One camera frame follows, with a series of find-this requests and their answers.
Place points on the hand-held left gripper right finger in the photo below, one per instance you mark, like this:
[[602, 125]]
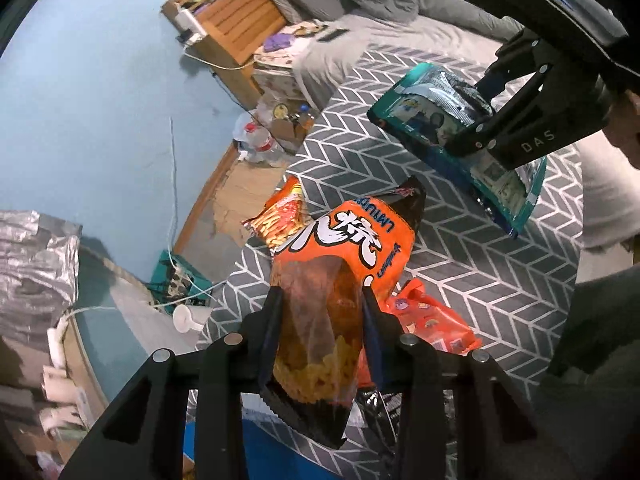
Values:
[[374, 345]]

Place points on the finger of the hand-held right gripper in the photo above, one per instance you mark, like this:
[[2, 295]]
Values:
[[515, 60], [540, 125]]

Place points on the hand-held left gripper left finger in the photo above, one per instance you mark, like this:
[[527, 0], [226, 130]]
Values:
[[225, 360]]

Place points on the orange and black chip bag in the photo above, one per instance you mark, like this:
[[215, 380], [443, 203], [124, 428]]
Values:
[[350, 250]]

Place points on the teal snack bag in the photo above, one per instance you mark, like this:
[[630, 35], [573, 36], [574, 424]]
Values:
[[430, 110]]

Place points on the person's right forearm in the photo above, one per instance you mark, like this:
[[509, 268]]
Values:
[[625, 130]]

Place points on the white cylinder appliance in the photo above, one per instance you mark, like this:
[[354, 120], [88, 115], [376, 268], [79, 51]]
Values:
[[192, 317]]

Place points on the black snack packet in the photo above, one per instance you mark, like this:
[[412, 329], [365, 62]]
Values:
[[375, 407]]

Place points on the red-orange snack packet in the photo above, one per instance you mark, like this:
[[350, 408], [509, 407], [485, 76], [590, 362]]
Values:
[[435, 320]]

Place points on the beige power strip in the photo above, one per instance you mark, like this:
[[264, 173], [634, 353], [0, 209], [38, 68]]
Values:
[[182, 282]]

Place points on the person's white shirt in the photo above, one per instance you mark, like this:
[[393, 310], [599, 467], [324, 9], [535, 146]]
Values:
[[610, 200]]

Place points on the grey chevron tablecloth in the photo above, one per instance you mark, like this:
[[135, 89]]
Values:
[[450, 270]]

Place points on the teal plastic crate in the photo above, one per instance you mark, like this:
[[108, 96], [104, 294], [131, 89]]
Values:
[[165, 265]]

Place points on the grey bed sheet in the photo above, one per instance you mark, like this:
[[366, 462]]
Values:
[[400, 35]]

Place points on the striped orange fries snack bag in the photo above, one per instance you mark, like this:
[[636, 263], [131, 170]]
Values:
[[280, 215]]

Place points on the cardboard floor sheet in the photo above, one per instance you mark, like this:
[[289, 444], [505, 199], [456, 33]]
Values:
[[245, 200]]

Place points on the black phone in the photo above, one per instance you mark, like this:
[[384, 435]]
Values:
[[331, 35]]

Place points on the silver crinkled curtain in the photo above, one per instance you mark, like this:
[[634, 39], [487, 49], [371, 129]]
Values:
[[35, 265]]

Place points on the clear plastic bottle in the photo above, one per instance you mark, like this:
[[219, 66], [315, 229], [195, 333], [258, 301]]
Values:
[[260, 145]]

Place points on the orange soda bottle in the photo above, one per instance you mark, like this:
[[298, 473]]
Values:
[[305, 120]]

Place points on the person's grey clothing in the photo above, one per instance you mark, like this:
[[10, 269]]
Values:
[[595, 350]]

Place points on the purple cloth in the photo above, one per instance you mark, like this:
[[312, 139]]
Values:
[[279, 42]]

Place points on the white bedside box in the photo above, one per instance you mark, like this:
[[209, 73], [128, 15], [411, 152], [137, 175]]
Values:
[[275, 77]]

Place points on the wooden headboard shelf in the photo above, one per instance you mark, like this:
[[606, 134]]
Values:
[[235, 20]]

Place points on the white power strip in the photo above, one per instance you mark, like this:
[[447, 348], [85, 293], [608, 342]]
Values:
[[190, 25]]

